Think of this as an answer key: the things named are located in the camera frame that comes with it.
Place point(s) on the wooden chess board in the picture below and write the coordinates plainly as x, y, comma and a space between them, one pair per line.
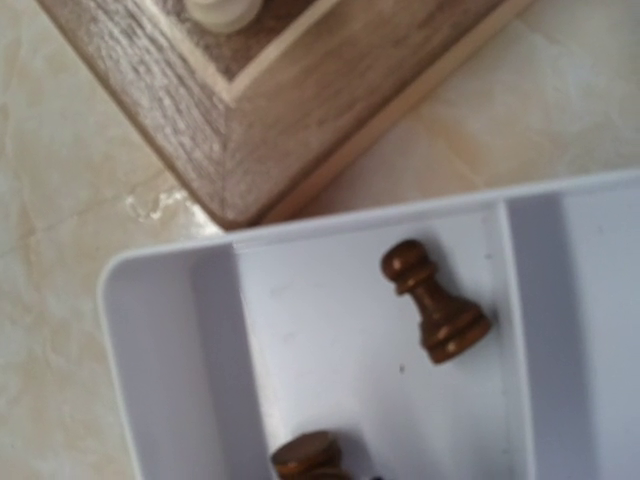
255, 123

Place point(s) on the white plastic tray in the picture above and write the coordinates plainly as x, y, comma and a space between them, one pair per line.
226, 348

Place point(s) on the dark chess pieces pile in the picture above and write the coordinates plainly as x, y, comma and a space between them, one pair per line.
312, 455

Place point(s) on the white chess pieces row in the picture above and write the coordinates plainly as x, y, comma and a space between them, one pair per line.
223, 16

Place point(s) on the dark pawn in tray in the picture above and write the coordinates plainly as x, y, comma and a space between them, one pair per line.
449, 324

